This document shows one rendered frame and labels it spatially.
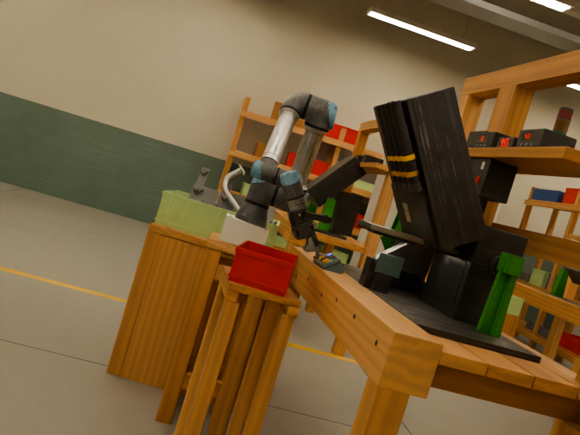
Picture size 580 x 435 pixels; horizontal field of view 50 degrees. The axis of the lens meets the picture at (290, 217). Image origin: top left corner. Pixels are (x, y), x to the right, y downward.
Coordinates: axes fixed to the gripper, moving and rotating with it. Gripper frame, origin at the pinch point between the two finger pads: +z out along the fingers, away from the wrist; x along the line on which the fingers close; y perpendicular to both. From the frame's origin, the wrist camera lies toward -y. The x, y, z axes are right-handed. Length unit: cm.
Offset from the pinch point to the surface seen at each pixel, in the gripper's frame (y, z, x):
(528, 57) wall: -533, -33, -688
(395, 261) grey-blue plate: -20.4, 4.8, 33.7
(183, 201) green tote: 46, -32, -77
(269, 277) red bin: 24.8, -6.0, 36.8
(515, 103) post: -98, -33, 2
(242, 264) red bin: 32.3, -12.9, 34.3
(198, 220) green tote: 42, -20, -74
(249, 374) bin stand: 42, 34, 10
